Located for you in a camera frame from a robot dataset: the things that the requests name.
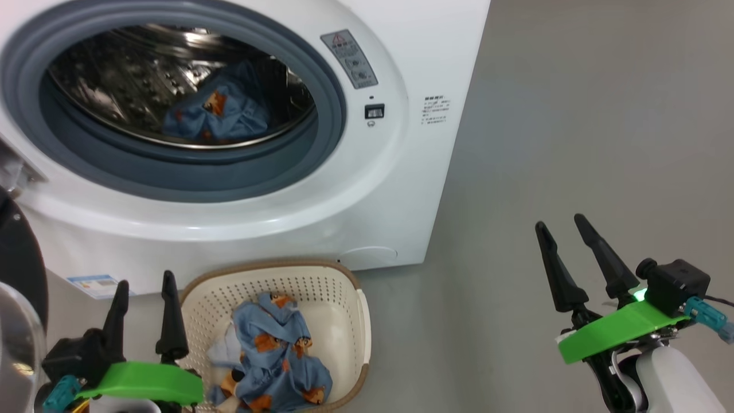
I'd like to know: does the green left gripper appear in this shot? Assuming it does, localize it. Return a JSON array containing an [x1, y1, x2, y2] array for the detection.
[[75, 270, 205, 413]]

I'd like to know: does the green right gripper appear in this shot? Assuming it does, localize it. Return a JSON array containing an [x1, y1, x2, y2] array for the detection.
[[534, 213, 689, 413]]

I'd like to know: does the blue orange-print garment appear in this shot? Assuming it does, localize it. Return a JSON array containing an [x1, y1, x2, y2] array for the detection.
[[206, 291, 333, 413], [162, 60, 270, 144]]

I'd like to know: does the black round washer door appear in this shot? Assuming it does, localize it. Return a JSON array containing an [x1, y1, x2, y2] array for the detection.
[[0, 186, 49, 413]]

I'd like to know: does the white front-load washing machine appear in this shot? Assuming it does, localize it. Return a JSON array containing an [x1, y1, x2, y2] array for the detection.
[[0, 0, 491, 296]]

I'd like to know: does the blue energy label sticker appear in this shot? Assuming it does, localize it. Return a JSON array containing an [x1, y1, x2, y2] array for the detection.
[[66, 274, 137, 300]]

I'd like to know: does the cream perforated laundry basket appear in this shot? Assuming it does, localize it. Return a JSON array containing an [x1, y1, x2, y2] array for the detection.
[[179, 259, 372, 413]]

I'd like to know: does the round white filter cover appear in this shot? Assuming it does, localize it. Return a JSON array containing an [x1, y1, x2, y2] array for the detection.
[[339, 246, 398, 270]]

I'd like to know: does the small text sticker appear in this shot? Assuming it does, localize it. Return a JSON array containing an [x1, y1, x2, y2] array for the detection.
[[421, 95, 452, 126]]

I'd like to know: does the grey warning sticker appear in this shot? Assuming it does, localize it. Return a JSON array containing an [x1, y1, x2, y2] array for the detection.
[[320, 29, 379, 90]]

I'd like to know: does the black cable teal connector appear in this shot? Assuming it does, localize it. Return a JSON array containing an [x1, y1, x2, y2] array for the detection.
[[682, 294, 734, 345], [41, 376, 82, 413]]

